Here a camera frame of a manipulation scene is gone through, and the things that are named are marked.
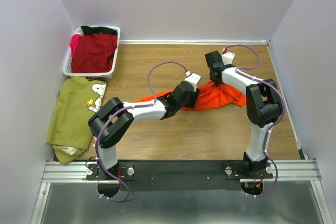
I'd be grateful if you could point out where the orange t shirt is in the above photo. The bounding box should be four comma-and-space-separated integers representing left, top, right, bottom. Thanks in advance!
135, 80, 247, 112

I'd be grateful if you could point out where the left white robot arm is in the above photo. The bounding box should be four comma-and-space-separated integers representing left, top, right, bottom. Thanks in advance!
88, 79, 200, 170

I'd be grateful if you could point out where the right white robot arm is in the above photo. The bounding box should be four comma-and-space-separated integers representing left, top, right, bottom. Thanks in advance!
205, 51, 284, 178

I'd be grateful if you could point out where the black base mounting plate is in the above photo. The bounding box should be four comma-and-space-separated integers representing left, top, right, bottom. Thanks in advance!
87, 160, 273, 194

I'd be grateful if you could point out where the dark red t shirt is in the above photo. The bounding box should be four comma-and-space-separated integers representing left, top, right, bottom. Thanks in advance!
71, 34, 118, 73

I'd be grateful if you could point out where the black t shirt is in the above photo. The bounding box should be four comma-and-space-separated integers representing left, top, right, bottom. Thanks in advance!
80, 26, 118, 36

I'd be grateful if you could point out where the olive green snoopy t shirt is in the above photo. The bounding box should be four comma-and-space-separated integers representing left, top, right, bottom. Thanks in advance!
46, 77, 107, 165

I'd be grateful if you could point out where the pink t shirt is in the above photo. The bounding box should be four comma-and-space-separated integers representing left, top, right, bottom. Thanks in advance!
70, 34, 82, 56

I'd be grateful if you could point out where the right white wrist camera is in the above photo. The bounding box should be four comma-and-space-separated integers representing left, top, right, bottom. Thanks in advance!
222, 48, 235, 65

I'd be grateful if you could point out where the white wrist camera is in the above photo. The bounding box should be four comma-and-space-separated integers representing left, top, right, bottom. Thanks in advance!
222, 48, 235, 65
184, 71, 202, 92

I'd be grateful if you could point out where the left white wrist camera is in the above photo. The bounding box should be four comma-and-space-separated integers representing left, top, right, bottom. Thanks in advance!
184, 71, 202, 92

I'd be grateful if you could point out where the aluminium frame rail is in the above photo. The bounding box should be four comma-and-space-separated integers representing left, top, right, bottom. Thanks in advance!
41, 159, 322, 183

